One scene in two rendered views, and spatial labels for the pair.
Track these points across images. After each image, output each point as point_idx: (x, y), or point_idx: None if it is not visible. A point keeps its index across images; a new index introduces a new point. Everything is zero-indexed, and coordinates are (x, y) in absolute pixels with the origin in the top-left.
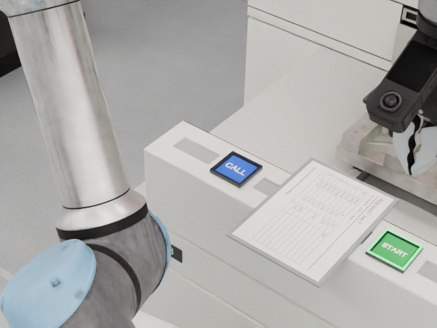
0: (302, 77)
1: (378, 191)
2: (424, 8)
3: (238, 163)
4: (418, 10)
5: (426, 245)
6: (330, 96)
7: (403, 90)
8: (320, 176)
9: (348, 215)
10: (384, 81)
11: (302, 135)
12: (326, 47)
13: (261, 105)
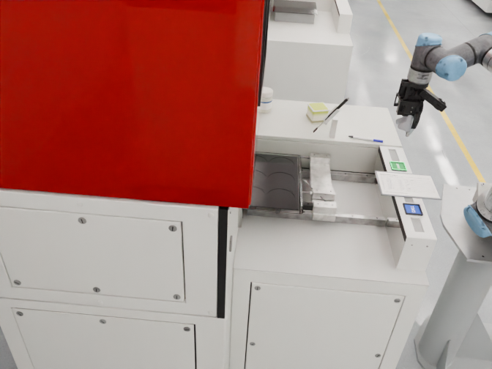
0: (272, 263)
1: (377, 175)
2: (430, 80)
3: (409, 209)
4: (425, 85)
5: (386, 162)
6: (279, 247)
7: (438, 98)
8: (387, 189)
9: (397, 178)
10: (439, 101)
11: (320, 246)
12: (233, 266)
13: (313, 269)
